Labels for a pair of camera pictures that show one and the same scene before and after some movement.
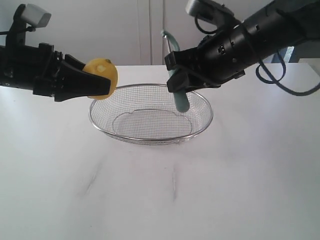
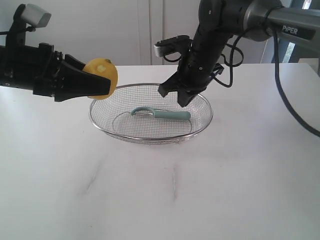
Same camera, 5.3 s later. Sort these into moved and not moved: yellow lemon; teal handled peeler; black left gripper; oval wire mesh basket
Moved: teal handled peeler
Not moved: oval wire mesh basket; yellow lemon; black left gripper
